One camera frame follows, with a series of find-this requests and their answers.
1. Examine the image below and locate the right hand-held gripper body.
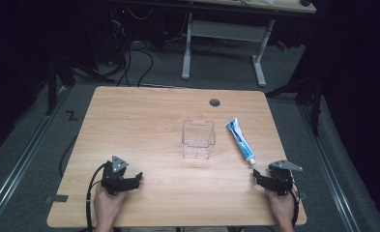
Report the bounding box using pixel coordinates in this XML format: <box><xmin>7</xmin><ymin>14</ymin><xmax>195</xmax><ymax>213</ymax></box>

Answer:
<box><xmin>267</xmin><ymin>159</ymin><xmax>304</xmax><ymax>197</ymax></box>

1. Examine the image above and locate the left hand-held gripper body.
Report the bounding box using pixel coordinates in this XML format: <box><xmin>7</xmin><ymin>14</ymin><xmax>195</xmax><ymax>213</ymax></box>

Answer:
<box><xmin>100</xmin><ymin>155</ymin><xmax>131</xmax><ymax>196</ymax></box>

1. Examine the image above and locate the person's right hand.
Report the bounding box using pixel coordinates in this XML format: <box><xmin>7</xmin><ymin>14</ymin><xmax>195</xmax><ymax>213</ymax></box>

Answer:
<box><xmin>264</xmin><ymin>188</ymin><xmax>298</xmax><ymax>224</ymax></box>

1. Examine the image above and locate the person's left hand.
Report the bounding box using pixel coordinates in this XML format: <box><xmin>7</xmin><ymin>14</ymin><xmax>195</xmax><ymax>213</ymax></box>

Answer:
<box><xmin>93</xmin><ymin>184</ymin><xmax>128</xmax><ymax>225</ymax></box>

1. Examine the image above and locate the blue white toothpaste tube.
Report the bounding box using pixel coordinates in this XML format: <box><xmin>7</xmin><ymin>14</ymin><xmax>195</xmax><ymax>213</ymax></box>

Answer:
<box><xmin>224</xmin><ymin>117</ymin><xmax>257</xmax><ymax>166</ymax></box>

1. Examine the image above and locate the grey tape strip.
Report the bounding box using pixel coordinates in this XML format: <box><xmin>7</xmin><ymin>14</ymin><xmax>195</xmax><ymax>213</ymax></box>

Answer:
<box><xmin>45</xmin><ymin>194</ymin><xmax>70</xmax><ymax>204</ymax></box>

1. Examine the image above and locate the clear plastic container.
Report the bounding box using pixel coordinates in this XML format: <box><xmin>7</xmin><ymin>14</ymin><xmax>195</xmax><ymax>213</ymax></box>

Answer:
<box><xmin>181</xmin><ymin>119</ymin><xmax>217</xmax><ymax>160</ymax></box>

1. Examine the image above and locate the black metal stand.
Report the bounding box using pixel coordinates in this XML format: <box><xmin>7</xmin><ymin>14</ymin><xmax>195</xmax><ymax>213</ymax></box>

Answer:
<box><xmin>265</xmin><ymin>18</ymin><xmax>324</xmax><ymax>137</ymax></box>
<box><xmin>44</xmin><ymin>54</ymin><xmax>114</xmax><ymax>116</ymax></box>

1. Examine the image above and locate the black computer tower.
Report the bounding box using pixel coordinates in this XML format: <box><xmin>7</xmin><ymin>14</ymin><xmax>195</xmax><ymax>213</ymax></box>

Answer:
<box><xmin>84</xmin><ymin>5</ymin><xmax>131</xmax><ymax>67</ymax></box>

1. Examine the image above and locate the white-framed wooden desk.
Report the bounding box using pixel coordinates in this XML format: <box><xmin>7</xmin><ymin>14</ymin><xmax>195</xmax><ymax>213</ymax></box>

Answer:
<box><xmin>119</xmin><ymin>0</ymin><xmax>317</xmax><ymax>88</ymax></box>

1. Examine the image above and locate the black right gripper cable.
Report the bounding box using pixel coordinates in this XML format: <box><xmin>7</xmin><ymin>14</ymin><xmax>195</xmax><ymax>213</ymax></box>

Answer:
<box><xmin>288</xmin><ymin>184</ymin><xmax>301</xmax><ymax>228</ymax></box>

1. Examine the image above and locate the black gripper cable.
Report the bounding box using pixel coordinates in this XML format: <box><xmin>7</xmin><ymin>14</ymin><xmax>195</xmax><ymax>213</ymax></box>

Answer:
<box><xmin>288</xmin><ymin>184</ymin><xmax>301</xmax><ymax>228</ymax></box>
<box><xmin>85</xmin><ymin>161</ymin><xmax>110</xmax><ymax>232</ymax></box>

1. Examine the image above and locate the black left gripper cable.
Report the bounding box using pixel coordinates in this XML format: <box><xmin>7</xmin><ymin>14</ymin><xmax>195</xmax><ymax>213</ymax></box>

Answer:
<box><xmin>85</xmin><ymin>161</ymin><xmax>110</xmax><ymax>232</ymax></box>

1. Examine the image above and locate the grey floor rail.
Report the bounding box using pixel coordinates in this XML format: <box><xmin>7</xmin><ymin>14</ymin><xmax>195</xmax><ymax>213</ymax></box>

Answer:
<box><xmin>298</xmin><ymin>104</ymin><xmax>363</xmax><ymax>232</ymax></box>
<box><xmin>0</xmin><ymin>86</ymin><xmax>72</xmax><ymax>226</ymax></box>

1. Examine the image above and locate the black cable under table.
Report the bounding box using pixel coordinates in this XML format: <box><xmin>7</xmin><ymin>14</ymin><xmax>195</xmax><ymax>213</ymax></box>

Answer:
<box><xmin>58</xmin><ymin>133</ymin><xmax>79</xmax><ymax>178</ymax></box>

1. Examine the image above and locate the black floor cable bundle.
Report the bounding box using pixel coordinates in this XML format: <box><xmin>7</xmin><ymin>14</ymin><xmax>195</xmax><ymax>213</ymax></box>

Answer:
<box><xmin>108</xmin><ymin>6</ymin><xmax>191</xmax><ymax>88</ymax></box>

